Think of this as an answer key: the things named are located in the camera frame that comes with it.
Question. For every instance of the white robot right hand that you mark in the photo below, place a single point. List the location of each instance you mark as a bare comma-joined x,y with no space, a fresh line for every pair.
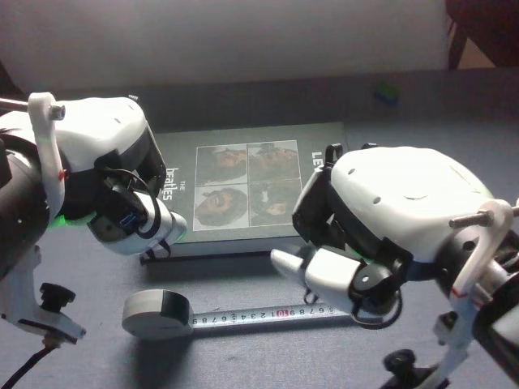
405,190

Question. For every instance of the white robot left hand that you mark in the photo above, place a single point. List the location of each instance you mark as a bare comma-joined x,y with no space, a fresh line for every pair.
101,129

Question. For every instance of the white ruler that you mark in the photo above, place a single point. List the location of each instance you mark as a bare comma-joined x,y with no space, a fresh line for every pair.
158,314

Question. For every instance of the black Let It Be album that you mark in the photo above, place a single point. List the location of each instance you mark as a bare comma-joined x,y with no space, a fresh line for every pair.
275,234

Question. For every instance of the green and blue block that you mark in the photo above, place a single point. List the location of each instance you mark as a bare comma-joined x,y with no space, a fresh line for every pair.
386,94

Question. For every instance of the white backdrop sheet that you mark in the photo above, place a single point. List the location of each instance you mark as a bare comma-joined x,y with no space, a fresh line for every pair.
223,36

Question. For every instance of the dark wooden chair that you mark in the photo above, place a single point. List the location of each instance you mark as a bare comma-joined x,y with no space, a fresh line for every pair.
486,28

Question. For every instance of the grey tablecloth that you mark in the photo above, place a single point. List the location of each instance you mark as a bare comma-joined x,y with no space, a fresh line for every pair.
243,356

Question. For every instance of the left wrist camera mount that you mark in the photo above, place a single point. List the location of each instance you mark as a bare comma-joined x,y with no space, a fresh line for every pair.
54,293

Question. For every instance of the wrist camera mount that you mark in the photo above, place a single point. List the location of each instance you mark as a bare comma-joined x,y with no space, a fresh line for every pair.
54,293
401,361

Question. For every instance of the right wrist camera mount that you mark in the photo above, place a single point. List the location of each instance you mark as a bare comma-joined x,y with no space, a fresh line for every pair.
401,361

